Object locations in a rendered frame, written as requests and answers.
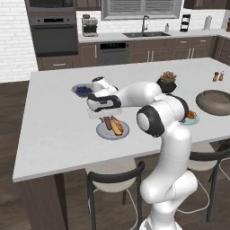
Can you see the black microwave oven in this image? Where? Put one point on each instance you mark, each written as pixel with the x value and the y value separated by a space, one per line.
pixel 51 3

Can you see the white soap bottle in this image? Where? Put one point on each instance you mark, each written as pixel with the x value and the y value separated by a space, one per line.
pixel 167 28

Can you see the dark wood lower cupboards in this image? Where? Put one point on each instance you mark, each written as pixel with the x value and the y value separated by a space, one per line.
pixel 170 51

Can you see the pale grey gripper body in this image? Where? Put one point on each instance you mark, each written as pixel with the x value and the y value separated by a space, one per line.
pixel 103 113

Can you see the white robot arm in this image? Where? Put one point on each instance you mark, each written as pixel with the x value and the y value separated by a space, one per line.
pixel 170 143

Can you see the brown sausage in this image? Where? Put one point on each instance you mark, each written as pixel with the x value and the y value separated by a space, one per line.
pixel 107 123

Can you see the black wall oven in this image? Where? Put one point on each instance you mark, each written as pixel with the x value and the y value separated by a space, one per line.
pixel 54 37

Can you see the orange bun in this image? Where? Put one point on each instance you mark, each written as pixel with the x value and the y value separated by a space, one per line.
pixel 191 114

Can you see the dark wood upper cupboards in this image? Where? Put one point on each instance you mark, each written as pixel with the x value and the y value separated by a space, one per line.
pixel 87 4
pixel 206 3

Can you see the silver coffee machine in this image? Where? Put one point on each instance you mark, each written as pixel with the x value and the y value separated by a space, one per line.
pixel 90 27

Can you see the dark sink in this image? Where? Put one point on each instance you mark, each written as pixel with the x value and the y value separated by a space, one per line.
pixel 146 34

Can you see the steel dishwasher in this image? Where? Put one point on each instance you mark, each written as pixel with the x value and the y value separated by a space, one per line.
pixel 113 54

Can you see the plant in black pot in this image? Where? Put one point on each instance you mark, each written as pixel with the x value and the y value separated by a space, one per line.
pixel 166 82

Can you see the grey plate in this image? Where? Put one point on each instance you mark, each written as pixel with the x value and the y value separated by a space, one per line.
pixel 105 133

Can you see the brown salt shaker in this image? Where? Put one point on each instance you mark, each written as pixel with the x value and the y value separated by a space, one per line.
pixel 221 76

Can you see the tan hot dog bun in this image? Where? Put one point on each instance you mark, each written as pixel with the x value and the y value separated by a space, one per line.
pixel 117 127

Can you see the white stool with black back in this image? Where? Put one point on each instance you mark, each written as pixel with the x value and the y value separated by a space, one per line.
pixel 112 176
pixel 203 155

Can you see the brown jar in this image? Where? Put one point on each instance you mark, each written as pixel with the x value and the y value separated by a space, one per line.
pixel 228 25

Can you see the dark tap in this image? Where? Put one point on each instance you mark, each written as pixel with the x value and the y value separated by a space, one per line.
pixel 144 24

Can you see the window with blinds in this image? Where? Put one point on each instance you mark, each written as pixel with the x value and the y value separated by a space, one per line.
pixel 140 9

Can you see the large dark brown bowl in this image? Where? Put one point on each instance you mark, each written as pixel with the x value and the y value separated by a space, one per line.
pixel 215 103

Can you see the dark wood cupboards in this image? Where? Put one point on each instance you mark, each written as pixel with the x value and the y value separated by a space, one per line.
pixel 87 4
pixel 170 51
pixel 206 3

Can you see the brown pepper shaker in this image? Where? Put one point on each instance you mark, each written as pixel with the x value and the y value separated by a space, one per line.
pixel 215 77

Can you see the teal plate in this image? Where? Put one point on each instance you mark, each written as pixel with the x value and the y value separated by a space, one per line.
pixel 191 121

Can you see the bowl of blueberries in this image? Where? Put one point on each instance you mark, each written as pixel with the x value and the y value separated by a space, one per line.
pixel 83 90

